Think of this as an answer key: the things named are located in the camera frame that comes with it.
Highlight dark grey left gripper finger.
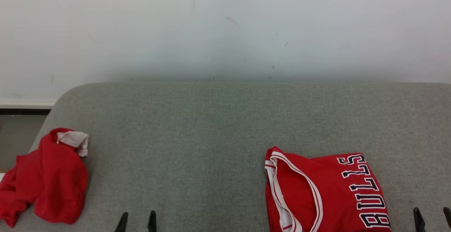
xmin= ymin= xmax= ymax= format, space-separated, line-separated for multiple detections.
xmin=114 ymin=212 xmax=129 ymax=232
xmin=147 ymin=210 xmax=157 ymax=232

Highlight red shorts with white stripe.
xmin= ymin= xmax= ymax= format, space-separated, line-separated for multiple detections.
xmin=0 ymin=128 xmax=89 ymax=228

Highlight red Bulls basketball jersey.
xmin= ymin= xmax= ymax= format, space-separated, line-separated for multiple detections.
xmin=264 ymin=146 xmax=392 ymax=232

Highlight white skirting board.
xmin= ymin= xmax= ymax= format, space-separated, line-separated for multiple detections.
xmin=0 ymin=101 xmax=56 ymax=115

